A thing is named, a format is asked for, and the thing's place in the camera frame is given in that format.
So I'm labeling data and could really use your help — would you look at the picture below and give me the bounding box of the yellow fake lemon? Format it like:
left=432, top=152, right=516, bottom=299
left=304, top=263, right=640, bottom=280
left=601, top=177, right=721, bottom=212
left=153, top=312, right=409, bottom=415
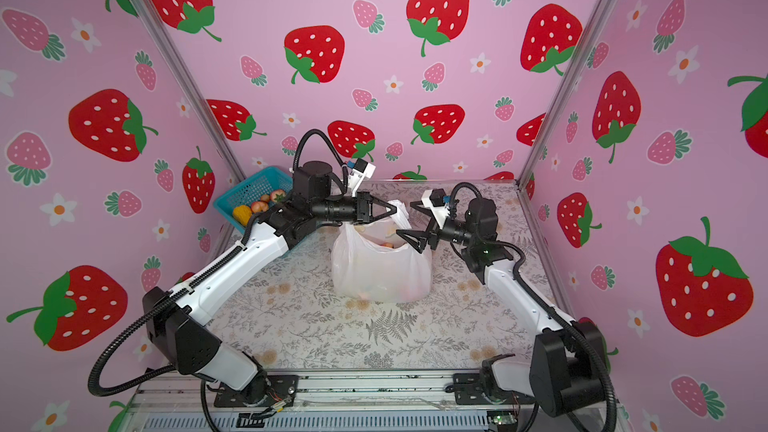
left=232, top=205, right=253, bottom=227

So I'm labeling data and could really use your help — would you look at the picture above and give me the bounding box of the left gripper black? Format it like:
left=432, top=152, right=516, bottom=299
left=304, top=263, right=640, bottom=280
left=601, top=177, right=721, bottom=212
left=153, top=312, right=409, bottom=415
left=309, top=195, right=395, bottom=227

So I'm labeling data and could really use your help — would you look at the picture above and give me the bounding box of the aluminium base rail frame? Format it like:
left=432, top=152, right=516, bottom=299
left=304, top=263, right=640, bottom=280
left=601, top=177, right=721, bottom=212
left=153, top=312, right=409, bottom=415
left=113, top=368, right=631, bottom=432

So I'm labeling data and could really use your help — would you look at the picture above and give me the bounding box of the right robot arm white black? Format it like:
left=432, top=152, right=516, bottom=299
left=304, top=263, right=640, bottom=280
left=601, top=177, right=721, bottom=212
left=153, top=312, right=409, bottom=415
left=397, top=182, right=619, bottom=431

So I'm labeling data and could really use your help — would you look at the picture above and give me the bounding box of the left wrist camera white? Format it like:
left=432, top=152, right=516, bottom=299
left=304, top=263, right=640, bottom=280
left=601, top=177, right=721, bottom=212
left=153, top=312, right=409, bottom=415
left=346, top=158, right=376, bottom=197

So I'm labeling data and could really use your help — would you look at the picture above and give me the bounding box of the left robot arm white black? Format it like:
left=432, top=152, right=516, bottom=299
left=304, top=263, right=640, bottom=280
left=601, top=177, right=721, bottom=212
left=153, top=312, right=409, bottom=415
left=87, top=150, right=397, bottom=405

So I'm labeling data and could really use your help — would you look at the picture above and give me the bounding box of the teal plastic mesh basket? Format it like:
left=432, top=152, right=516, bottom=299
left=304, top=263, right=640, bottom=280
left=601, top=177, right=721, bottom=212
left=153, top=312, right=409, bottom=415
left=214, top=166, right=293, bottom=233

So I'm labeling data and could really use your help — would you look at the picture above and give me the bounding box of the white lemon print plastic bag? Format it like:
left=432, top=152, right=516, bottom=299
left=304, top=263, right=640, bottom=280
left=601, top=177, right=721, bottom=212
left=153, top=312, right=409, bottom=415
left=331, top=200, right=432, bottom=303

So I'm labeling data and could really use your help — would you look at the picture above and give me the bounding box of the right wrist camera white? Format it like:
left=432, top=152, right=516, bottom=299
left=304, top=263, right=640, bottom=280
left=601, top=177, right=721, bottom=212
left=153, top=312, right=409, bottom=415
left=421, top=189, right=451, bottom=229

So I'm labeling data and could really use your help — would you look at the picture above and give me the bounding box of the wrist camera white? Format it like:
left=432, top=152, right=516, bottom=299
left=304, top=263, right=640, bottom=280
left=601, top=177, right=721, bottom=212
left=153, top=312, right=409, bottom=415
left=421, top=189, right=451, bottom=229
left=346, top=158, right=376, bottom=197

